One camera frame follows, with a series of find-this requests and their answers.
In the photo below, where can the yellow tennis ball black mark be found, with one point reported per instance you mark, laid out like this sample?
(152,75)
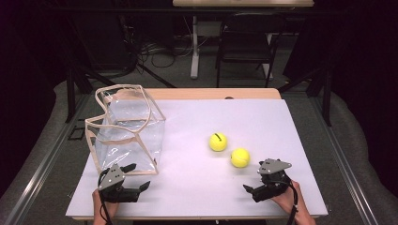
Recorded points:
(218,142)

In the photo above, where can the black metal stand leg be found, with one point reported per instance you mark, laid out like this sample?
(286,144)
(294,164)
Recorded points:
(70,93)
(327,97)

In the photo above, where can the dark curtain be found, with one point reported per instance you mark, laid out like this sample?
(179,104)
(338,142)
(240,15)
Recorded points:
(25,78)
(369,78)

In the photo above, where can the person's left hand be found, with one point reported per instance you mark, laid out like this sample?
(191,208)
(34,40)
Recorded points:
(97,207)

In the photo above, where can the aluminium floor rail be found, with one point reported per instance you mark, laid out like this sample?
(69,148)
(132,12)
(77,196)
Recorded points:
(347,162)
(40,165)

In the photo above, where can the clear plastic bag beige trim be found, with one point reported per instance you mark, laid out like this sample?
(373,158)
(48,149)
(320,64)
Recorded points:
(131,109)

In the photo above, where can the plain yellow tennis ball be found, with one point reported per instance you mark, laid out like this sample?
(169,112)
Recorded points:
(240,157)

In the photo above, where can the person's right hand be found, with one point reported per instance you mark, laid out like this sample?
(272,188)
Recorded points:
(287,201)

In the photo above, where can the wooden table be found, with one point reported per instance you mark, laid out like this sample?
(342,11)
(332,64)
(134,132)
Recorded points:
(203,93)

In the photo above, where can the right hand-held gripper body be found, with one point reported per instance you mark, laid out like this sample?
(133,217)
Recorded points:
(272,184)

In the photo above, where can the black floor tape square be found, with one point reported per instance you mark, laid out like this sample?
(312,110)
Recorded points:
(76,133)

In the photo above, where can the white table sheet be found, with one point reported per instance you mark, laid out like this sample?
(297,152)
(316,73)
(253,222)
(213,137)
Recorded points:
(194,181)

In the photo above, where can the black folding chair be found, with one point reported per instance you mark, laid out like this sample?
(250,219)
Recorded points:
(244,40)

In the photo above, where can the white-legged desk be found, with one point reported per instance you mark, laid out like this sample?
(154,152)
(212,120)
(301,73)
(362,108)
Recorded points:
(194,47)

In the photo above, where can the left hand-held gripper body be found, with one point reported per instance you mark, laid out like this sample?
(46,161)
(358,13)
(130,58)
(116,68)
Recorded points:
(114,187)

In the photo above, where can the black metal crossbar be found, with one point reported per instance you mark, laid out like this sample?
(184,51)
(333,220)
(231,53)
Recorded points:
(156,11)

